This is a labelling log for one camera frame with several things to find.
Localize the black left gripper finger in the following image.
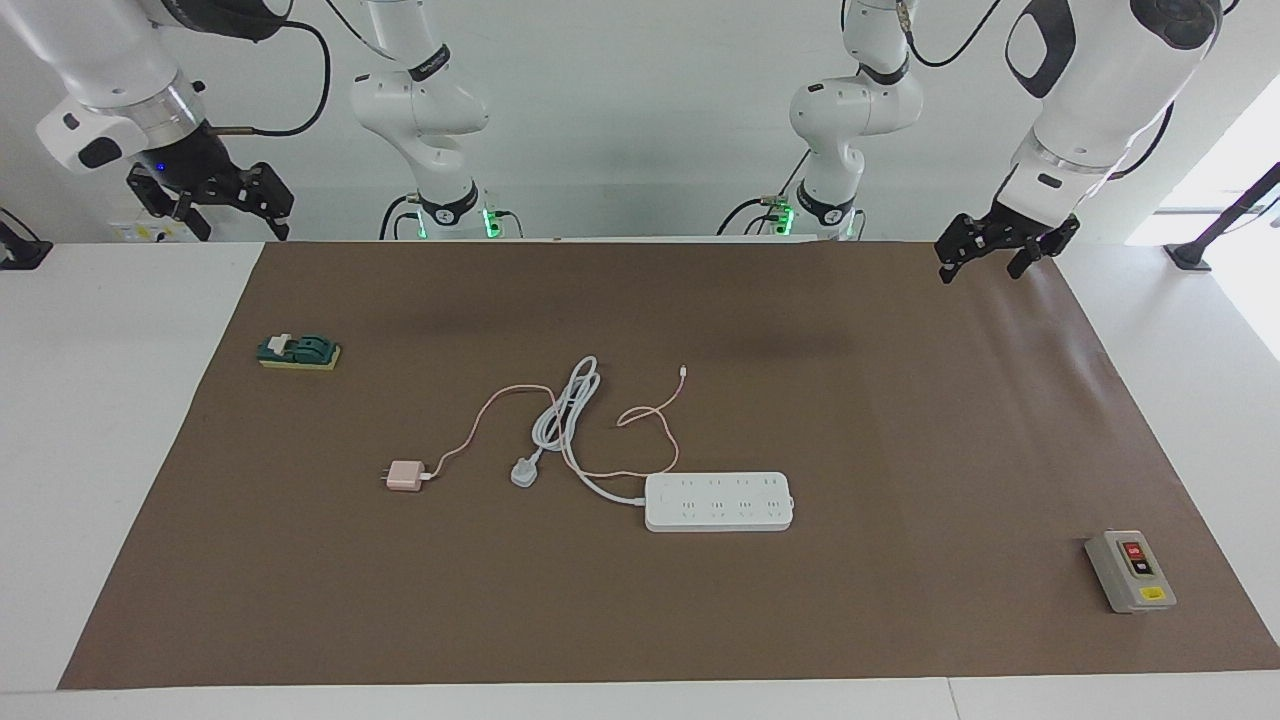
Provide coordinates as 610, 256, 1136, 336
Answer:
935, 213, 993, 287
1006, 215, 1082, 282

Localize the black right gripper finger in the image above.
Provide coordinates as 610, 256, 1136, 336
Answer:
126, 163, 213, 242
232, 160, 297, 242

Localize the pink charging cable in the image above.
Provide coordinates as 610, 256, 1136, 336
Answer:
420, 365, 689, 479

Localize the white power strip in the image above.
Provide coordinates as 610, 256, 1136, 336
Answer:
644, 472, 798, 533

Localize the small black clamp stand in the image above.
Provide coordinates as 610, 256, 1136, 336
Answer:
0, 207, 53, 271

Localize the brown table mat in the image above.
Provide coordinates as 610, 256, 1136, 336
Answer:
57, 240, 1280, 691

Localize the white wall socket box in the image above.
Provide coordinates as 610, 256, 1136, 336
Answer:
110, 218, 191, 244

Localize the black right base cable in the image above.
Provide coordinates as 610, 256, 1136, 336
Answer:
378, 193, 423, 241

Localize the black base cable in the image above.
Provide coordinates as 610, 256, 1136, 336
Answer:
378, 193, 423, 241
716, 150, 813, 237

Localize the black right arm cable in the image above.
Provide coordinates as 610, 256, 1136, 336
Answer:
205, 15, 333, 138

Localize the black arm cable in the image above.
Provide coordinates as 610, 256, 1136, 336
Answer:
205, 15, 333, 138
900, 0, 1176, 181

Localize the green knife switch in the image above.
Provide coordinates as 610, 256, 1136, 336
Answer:
257, 333, 342, 372

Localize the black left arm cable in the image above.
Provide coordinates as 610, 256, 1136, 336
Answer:
900, 0, 1176, 181

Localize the black left base cable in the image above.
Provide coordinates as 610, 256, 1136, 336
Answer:
716, 150, 813, 237

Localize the grey on-off switch box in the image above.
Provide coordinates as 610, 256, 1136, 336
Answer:
1085, 530, 1178, 614

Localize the white power cord with plug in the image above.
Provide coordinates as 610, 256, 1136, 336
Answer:
510, 356, 649, 506

